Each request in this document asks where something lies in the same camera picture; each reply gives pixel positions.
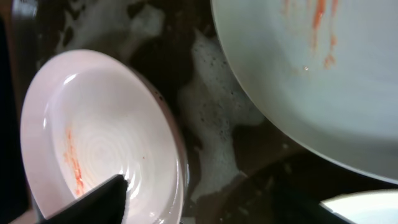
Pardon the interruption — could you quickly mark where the centre black dish tray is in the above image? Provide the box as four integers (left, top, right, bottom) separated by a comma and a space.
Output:
1, 0, 394, 223

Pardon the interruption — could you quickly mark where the rear white plate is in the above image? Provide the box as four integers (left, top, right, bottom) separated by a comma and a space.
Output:
320, 189, 397, 224

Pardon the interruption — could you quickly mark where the pink-white plate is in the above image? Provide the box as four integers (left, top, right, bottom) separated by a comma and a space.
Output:
20, 50, 189, 224

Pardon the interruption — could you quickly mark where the front white dirty plate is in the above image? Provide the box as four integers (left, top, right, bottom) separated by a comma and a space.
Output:
211, 0, 397, 183

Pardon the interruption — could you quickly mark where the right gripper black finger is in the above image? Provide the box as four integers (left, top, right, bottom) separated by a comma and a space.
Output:
40, 174, 128, 224

